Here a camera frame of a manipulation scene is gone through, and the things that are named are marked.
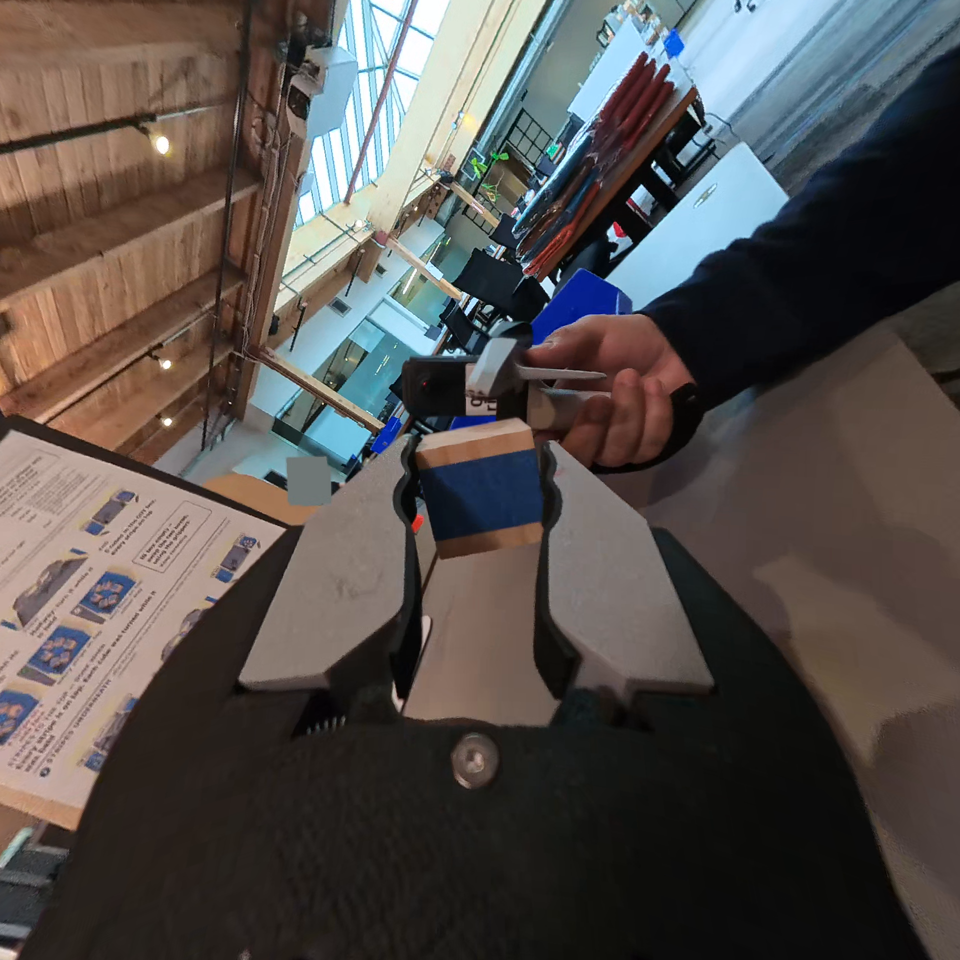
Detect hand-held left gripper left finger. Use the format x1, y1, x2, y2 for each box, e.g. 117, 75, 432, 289
238, 437, 434, 714

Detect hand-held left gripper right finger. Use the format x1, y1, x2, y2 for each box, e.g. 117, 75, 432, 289
534, 441, 716, 711

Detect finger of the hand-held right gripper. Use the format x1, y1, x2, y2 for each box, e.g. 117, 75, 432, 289
465, 339, 520, 397

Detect blue-striped wooden cube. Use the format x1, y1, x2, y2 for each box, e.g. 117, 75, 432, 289
414, 418, 545, 561

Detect person's right forearm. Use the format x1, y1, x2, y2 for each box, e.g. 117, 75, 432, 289
637, 45, 960, 412

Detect person's right hand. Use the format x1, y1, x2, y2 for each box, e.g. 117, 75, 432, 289
525, 313, 696, 470

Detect instruction sheet on stand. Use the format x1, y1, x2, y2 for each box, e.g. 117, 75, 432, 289
0, 414, 301, 864

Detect printed instruction sheet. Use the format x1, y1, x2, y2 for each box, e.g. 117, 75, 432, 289
0, 431, 288, 813

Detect stack of folded cloths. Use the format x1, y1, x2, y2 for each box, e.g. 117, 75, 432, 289
513, 51, 680, 265

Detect white table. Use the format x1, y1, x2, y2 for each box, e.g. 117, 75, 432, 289
603, 141, 790, 315

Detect white ceiling unit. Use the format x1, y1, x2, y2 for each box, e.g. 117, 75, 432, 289
288, 43, 360, 140

